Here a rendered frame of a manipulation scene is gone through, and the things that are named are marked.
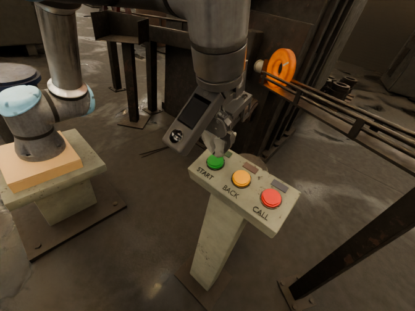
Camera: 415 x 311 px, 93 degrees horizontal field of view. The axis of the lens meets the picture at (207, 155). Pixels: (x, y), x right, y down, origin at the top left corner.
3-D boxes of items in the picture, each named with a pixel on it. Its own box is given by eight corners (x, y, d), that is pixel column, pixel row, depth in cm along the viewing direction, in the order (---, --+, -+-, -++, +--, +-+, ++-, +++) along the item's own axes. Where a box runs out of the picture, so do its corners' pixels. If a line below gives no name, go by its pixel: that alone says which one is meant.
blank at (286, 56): (272, 92, 93) (266, 91, 92) (272, 58, 92) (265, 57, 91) (296, 82, 79) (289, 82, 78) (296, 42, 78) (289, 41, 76)
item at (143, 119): (121, 111, 171) (107, 10, 125) (151, 117, 172) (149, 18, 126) (110, 123, 155) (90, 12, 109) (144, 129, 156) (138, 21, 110)
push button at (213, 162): (214, 154, 50) (213, 150, 49) (226, 162, 49) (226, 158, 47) (204, 165, 49) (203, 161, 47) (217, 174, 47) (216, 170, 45)
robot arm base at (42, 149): (23, 168, 68) (10, 145, 62) (12, 144, 75) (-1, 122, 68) (71, 152, 78) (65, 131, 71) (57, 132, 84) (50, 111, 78)
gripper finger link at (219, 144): (239, 149, 47) (242, 122, 40) (224, 166, 45) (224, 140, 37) (228, 143, 48) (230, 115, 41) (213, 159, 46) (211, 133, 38)
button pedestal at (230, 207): (194, 243, 93) (221, 136, 54) (236, 281, 83) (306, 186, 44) (169, 270, 83) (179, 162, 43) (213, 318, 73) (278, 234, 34)
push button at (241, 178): (238, 170, 47) (239, 166, 46) (252, 179, 45) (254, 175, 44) (228, 182, 46) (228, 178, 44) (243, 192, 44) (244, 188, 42)
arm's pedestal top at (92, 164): (9, 212, 65) (4, 205, 62) (-10, 159, 79) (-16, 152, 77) (107, 170, 85) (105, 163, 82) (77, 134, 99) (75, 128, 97)
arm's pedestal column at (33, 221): (31, 263, 77) (-5, 228, 60) (6, 198, 95) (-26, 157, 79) (127, 207, 102) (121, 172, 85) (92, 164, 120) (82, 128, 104)
